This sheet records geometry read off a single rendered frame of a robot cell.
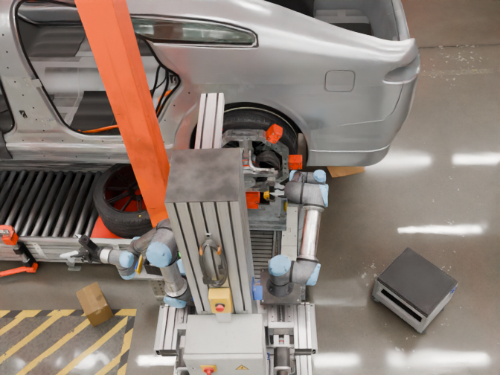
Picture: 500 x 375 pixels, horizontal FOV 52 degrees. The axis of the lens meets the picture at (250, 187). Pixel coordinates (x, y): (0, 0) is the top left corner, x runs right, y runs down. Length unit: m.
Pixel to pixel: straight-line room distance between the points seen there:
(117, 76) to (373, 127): 1.61
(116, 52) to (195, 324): 1.26
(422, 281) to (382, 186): 1.17
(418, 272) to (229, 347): 1.69
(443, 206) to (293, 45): 2.09
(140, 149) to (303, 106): 1.02
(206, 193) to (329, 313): 2.19
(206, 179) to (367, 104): 1.62
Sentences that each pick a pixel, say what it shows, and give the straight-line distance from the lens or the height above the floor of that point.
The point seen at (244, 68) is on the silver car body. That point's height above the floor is 1.56.
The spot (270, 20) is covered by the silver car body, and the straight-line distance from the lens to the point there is 2.95.
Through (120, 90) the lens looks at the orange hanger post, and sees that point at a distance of 2.56.
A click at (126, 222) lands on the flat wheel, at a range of 3.72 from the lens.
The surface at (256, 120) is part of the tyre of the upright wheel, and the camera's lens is 3.23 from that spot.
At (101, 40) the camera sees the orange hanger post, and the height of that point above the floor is 2.09.
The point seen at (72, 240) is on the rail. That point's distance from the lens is 3.89.
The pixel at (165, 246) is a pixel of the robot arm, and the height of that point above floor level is 1.45.
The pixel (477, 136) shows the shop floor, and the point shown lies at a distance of 5.08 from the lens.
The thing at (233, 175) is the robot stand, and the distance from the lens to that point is 1.75.
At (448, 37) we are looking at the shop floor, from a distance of 6.27.
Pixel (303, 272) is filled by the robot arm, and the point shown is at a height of 1.03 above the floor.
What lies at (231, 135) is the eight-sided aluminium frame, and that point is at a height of 1.12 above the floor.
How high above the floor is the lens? 3.32
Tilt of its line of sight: 49 degrees down
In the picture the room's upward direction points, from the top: 5 degrees counter-clockwise
